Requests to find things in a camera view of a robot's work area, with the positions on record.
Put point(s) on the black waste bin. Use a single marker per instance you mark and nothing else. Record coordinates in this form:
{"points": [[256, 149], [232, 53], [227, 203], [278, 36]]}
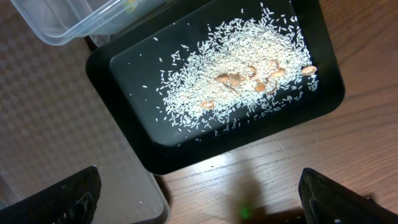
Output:
{"points": [[127, 73]]}

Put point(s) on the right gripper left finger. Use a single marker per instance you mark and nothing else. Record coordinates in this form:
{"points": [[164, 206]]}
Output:
{"points": [[72, 200]]}

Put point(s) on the brown plastic tray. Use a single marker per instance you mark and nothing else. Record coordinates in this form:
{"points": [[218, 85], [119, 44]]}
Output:
{"points": [[54, 124]]}

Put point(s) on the spilled rice pile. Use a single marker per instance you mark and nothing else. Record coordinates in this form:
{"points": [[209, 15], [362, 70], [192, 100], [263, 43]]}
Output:
{"points": [[215, 73]]}

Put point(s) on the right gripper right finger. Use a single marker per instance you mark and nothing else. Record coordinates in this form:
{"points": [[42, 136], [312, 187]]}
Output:
{"points": [[326, 201]]}

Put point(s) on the clear plastic bin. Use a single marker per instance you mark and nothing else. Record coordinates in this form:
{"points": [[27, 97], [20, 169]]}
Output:
{"points": [[57, 22]]}

